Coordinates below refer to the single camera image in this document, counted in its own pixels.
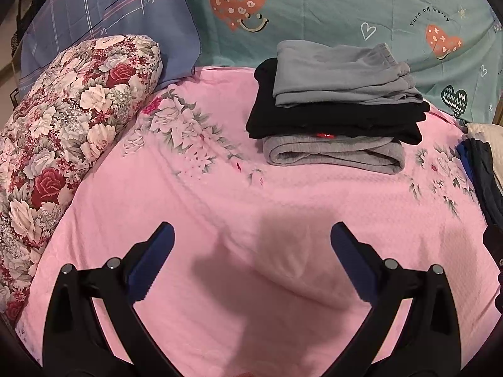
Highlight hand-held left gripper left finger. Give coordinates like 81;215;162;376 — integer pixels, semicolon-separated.
41;221;175;377

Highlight pile of dark clothes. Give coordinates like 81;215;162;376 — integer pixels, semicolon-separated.
456;134;503;228

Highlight folded grey pants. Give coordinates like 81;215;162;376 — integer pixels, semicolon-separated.
263;135;405;175

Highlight blue-grey fleece pants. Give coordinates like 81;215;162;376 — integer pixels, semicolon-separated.
272;40;424;107

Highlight floral red white pillow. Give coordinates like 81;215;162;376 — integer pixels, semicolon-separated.
0;35;163;319

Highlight pink floral bedsheet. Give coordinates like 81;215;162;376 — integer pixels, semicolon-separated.
16;67;492;377

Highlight blue plaid pillow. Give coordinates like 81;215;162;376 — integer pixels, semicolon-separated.
18;0;201;95

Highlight folded black pants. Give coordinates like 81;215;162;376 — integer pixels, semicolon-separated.
246;57;431;146

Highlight dark cloth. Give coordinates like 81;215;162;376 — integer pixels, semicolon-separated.
483;224;503;317

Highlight cream cloth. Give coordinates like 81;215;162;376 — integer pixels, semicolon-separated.
466;123;503;154

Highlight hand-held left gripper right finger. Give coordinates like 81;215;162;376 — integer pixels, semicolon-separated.
330;222;462;377

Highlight teal heart print blanket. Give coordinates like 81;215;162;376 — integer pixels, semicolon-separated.
183;0;503;124

